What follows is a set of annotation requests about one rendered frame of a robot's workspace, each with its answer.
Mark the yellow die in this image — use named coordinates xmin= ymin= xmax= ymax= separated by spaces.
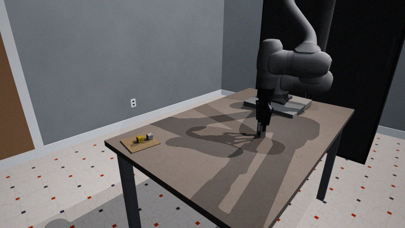
xmin=136 ymin=136 xmax=144 ymax=143

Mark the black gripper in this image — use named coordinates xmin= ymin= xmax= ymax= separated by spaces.
xmin=256 ymin=87 xmax=274 ymax=138

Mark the tan mat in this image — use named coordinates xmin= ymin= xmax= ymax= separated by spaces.
xmin=120 ymin=133 xmax=161 ymax=153

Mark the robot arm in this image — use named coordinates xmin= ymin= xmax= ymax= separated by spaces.
xmin=256 ymin=0 xmax=336 ymax=105

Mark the white die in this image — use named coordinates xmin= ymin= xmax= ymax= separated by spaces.
xmin=146 ymin=133 xmax=153 ymax=140

